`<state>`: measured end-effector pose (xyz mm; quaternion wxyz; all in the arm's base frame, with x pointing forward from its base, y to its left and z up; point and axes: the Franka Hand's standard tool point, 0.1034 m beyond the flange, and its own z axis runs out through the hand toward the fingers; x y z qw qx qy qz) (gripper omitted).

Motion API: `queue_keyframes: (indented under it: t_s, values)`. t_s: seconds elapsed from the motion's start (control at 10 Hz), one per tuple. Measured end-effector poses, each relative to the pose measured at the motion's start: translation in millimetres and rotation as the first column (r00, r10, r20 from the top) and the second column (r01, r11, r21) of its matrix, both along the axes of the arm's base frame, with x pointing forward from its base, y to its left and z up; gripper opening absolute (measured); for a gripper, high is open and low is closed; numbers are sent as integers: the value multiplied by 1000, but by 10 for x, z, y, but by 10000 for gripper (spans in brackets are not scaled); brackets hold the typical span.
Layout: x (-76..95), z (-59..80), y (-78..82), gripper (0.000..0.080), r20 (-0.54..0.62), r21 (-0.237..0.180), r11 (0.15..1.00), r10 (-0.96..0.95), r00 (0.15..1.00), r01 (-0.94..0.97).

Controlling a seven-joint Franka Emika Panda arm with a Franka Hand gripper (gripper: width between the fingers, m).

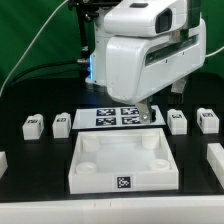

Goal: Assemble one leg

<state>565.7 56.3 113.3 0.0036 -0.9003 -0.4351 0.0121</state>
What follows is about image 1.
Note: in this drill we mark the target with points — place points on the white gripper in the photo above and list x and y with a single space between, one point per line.
129 79

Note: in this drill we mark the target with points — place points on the white square table top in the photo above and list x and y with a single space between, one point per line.
122 161

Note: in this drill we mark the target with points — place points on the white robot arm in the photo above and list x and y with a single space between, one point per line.
178 40

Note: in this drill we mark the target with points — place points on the white marker sheet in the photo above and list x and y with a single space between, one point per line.
116 117

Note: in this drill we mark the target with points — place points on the white block right edge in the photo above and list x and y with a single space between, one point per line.
215 157

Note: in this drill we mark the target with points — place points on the white block edge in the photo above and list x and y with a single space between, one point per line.
3 163
215 157

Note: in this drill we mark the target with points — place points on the white block left edge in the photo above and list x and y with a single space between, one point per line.
3 163

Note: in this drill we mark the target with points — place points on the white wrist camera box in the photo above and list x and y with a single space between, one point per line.
149 18

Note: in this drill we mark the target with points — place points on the white front rail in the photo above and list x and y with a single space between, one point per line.
147 210

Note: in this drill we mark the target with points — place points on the black camera stand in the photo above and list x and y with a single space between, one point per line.
87 11

